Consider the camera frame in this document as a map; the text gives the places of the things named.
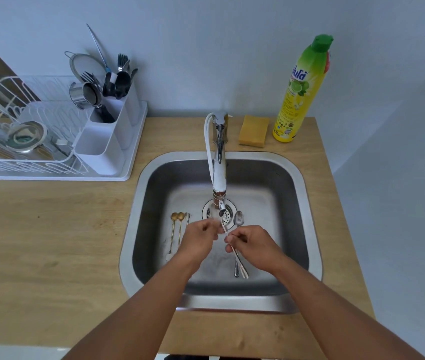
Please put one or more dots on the silver fork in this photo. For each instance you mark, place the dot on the silver fork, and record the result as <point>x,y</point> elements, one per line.
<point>121,60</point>
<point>88,76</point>

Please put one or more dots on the person's left hand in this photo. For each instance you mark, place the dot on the person's left hand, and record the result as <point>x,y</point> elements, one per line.
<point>197,241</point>

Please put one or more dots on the chrome faucet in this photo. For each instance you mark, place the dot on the chrome faucet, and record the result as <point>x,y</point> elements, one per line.
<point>220,176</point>

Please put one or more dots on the black plastic utensil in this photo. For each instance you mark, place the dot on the black plastic utensil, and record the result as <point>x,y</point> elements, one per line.
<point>123,84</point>
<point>134,73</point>
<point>107,87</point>

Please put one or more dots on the person's left forearm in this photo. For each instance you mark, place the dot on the person's left forearm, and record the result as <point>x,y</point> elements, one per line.
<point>137,314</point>

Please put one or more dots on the small grey kitchen tool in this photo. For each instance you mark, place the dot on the small grey kitchen tool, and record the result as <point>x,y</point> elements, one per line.
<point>61,142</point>

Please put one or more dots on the stainless steel sink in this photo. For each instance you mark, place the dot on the stainless steel sink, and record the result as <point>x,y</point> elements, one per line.
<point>272,191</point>

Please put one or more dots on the steel sink drain strainer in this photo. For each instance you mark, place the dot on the steel sink drain strainer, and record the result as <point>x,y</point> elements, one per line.
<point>229,217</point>

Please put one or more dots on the gold spoon with flower end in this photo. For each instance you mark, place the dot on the gold spoon with flower end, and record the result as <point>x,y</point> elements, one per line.
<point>181,216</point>
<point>174,217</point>

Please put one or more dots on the person's right hand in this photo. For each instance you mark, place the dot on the person's right hand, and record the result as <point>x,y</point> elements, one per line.
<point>257,249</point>

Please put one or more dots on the yellow sponge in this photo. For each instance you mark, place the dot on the yellow sponge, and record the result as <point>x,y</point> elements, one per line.
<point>253,131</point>

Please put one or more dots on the person's right forearm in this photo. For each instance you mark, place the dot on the person's right forearm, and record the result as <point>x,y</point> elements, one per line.
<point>340,314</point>

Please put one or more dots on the white plastic drainer tray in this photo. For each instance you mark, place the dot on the white plastic drainer tray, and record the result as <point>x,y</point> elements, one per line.
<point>137,127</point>

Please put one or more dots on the silver spoon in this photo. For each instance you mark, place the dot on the silver spoon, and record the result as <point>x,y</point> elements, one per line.
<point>243,271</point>
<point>239,219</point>

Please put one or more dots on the steel mesh strainer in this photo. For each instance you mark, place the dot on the steel mesh strainer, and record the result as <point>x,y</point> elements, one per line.
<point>85,65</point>

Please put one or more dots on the white cutlery holder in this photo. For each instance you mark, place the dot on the white cutlery holder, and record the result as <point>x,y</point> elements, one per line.
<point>98,161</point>

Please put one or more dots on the thin white spoon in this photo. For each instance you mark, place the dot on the thin white spoon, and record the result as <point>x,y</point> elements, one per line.
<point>187,217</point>

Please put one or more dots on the yellow dish soap bottle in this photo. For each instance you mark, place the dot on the yellow dish soap bottle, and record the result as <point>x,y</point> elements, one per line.
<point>298,101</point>

